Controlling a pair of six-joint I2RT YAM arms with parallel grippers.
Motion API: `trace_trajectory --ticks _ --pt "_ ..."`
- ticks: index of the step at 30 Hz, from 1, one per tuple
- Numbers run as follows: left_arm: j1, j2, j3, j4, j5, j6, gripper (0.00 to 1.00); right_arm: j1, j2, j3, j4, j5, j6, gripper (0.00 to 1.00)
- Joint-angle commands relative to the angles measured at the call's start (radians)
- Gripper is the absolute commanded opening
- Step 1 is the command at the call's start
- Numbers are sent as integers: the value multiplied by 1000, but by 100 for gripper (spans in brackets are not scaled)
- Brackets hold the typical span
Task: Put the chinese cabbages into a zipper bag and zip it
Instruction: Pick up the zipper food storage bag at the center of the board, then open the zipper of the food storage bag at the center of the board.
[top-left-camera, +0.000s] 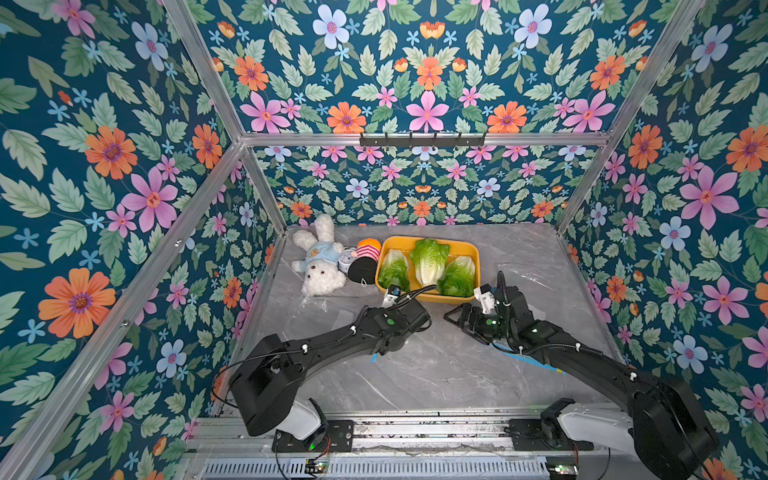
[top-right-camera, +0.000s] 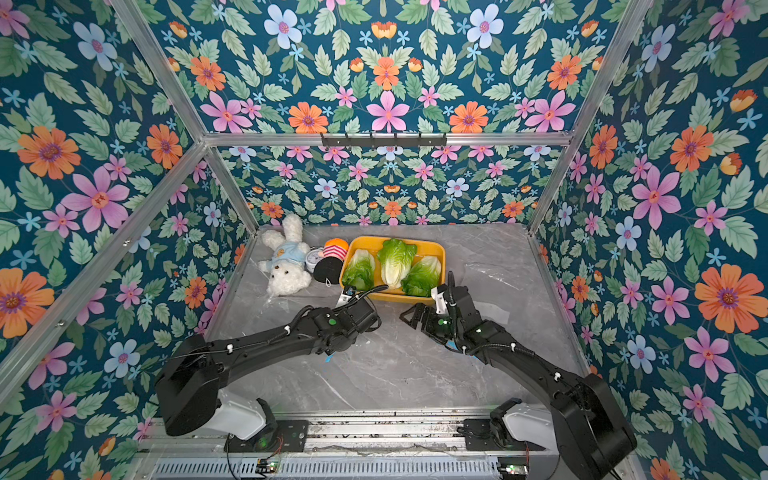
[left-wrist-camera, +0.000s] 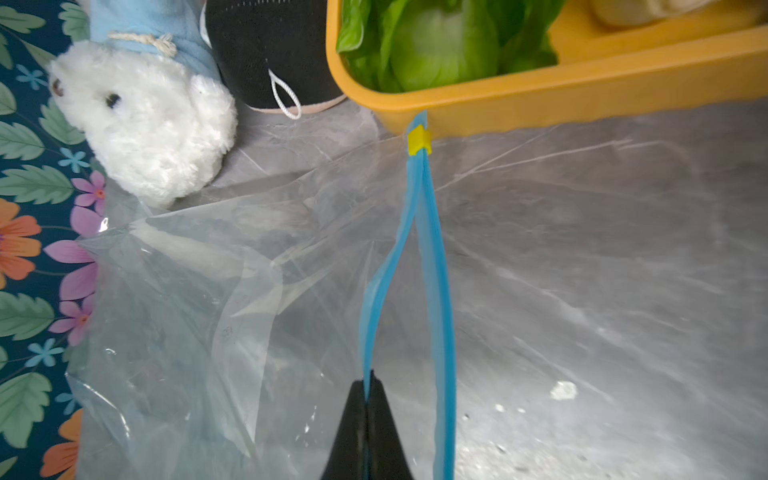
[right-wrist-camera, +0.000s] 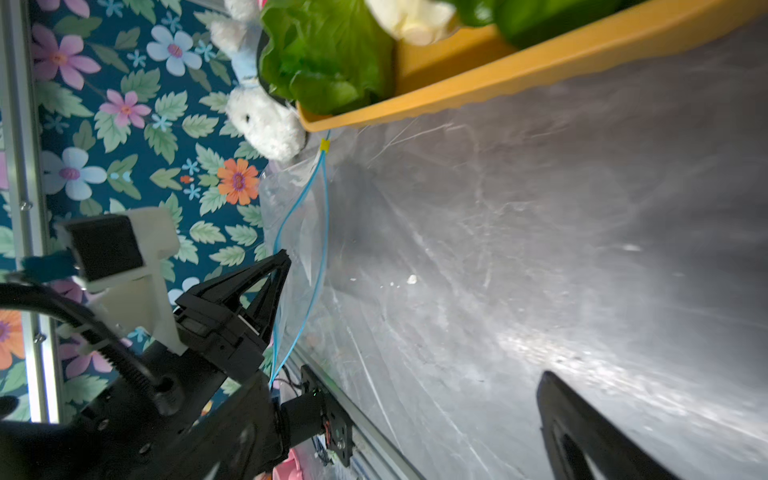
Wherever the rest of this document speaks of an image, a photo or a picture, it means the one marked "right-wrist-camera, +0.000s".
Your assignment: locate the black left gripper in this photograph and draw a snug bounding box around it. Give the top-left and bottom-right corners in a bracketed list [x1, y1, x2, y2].
[1, 250, 353, 479]

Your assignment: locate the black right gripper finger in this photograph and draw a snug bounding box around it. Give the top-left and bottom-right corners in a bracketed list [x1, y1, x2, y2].
[536, 371, 677, 479]

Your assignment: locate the yellow plastic tray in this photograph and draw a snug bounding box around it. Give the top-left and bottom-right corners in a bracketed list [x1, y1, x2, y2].
[299, 0, 767, 132]

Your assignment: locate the green cabbage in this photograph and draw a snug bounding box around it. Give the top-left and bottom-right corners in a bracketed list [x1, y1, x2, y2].
[365, 0, 459, 46]
[259, 0, 395, 116]
[449, 0, 643, 49]

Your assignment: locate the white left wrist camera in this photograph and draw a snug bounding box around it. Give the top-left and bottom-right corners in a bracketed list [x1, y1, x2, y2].
[55, 207, 187, 355]

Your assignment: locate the aluminium frame post left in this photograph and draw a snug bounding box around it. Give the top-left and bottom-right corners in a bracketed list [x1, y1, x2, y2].
[1, 1, 63, 424]

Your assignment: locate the white plush bunny blue shirt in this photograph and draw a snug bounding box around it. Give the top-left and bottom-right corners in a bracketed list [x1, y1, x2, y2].
[209, 0, 307, 163]

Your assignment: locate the clear zipper bag blue seal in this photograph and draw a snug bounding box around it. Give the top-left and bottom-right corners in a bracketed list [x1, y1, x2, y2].
[260, 131, 331, 381]

